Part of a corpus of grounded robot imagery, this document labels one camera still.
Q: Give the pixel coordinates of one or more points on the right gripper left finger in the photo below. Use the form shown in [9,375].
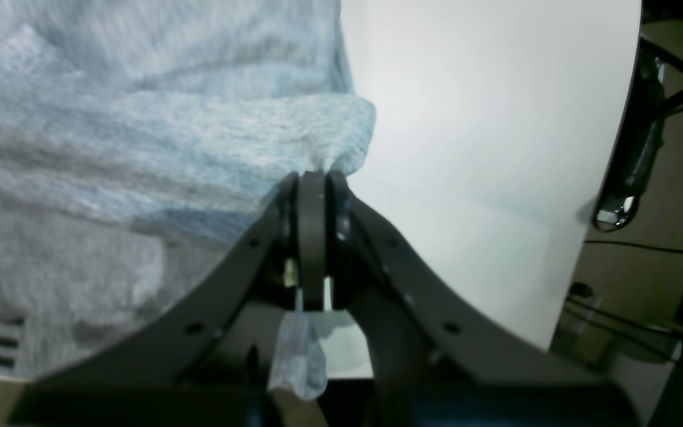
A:
[181,370]

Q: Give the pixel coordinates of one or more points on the black right gripper right finger pad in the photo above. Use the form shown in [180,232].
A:
[436,360]

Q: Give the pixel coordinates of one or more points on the grey T-shirt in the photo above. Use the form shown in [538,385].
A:
[138,141]

